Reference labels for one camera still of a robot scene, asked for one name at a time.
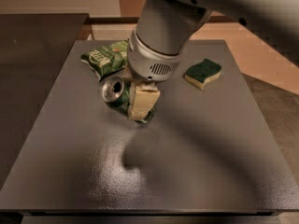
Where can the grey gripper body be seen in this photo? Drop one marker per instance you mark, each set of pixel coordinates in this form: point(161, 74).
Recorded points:
point(149, 65)

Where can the green soda can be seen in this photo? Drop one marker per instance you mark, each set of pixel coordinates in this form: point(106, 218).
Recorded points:
point(115, 93)

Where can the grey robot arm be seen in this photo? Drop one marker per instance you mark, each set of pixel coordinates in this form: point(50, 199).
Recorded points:
point(165, 26)

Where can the green chip bag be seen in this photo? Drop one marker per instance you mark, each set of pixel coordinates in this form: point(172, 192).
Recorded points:
point(107, 60)

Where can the green and yellow sponge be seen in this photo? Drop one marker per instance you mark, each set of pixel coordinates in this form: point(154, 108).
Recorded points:
point(202, 73)

